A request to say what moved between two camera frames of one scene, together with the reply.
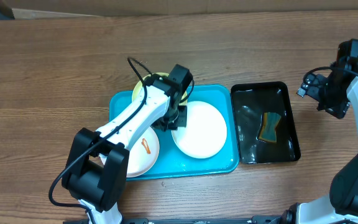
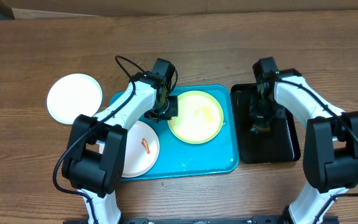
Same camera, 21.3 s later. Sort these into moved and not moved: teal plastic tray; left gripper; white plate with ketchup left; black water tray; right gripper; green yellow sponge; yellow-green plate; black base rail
Moved: yellow-green plate; right gripper; left gripper; green yellow sponge
Not moved: white plate with ketchup left; black base rail; black water tray; teal plastic tray
